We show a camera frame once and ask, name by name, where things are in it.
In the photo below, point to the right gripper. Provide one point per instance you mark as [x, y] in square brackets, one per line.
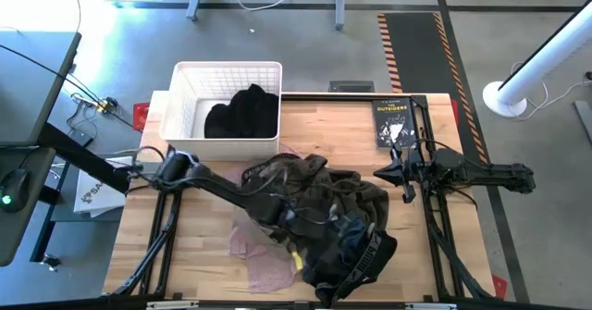
[410, 171]

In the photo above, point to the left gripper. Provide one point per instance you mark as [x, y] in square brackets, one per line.
[305, 222]

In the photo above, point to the olive brown hoodie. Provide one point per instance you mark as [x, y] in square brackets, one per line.
[356, 189]

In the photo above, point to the dark blue garment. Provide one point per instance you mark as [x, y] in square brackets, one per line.
[353, 233]

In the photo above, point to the pale pink mesh garment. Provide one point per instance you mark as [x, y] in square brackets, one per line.
[268, 268]

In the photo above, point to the black waistband with white lettering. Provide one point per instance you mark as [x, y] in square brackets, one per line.
[254, 173]

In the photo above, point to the black shorts with white stripes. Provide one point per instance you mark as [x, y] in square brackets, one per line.
[365, 264]

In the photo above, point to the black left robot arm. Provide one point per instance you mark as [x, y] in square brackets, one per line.
[217, 182]

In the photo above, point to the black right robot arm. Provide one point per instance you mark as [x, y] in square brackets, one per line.
[485, 173]

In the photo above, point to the black paperback book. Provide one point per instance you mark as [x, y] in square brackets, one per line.
[393, 122]

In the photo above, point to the black floor outlet box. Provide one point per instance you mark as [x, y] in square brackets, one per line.
[351, 87]

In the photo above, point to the black garment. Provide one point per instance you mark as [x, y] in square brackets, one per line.
[245, 115]

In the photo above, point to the black hazard-striped floor mat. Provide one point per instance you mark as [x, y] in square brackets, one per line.
[416, 51]

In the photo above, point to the white plastic laundry basket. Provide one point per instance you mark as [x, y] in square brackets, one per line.
[185, 97]

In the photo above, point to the white tower fan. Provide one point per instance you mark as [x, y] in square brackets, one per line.
[536, 65]

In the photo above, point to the grey floor plate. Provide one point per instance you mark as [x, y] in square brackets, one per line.
[583, 120]

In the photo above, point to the black desk support beam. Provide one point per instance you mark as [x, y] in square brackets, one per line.
[78, 155]

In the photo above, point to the black power adapter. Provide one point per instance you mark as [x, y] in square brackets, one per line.
[82, 137]

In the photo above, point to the black table edge bar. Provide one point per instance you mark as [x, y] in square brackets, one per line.
[69, 304]

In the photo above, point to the desk caster wheel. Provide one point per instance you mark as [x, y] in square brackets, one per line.
[51, 262]

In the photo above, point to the dark blue desk leg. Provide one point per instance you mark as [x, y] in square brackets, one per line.
[44, 226]

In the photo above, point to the dark grey desk top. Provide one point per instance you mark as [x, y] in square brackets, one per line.
[18, 236]

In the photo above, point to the black computer mouse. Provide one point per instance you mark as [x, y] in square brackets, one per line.
[13, 190]

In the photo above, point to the silver metal bracket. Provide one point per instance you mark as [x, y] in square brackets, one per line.
[172, 305]
[430, 306]

